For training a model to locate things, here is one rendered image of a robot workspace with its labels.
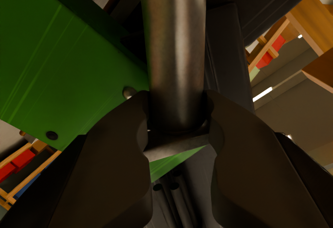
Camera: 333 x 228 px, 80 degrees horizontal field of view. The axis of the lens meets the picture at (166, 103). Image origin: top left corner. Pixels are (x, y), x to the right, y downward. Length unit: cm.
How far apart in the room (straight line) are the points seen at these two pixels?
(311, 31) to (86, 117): 89
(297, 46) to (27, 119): 947
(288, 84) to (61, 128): 758
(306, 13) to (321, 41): 12
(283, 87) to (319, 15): 677
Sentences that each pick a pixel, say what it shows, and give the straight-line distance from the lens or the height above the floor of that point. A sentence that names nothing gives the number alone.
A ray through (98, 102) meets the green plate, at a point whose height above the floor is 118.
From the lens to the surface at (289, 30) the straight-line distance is 403.
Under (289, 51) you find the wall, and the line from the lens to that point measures 952.
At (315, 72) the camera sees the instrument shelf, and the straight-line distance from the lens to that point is 69.
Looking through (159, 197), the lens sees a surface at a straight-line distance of 21.
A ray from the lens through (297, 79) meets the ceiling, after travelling 767.
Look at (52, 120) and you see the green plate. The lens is 19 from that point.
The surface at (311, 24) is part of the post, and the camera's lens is 96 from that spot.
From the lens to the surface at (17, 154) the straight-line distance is 561.
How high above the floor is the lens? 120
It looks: 7 degrees up
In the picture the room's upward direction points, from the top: 135 degrees clockwise
